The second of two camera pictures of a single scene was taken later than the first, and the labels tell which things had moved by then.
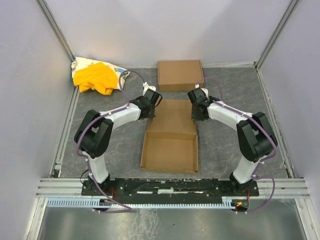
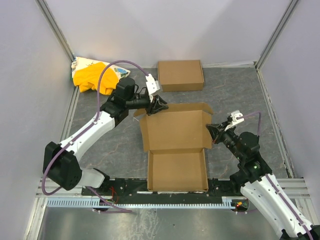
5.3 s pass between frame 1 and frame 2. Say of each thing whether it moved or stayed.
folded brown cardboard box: stayed
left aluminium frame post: stayed
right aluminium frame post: stayed
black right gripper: moved
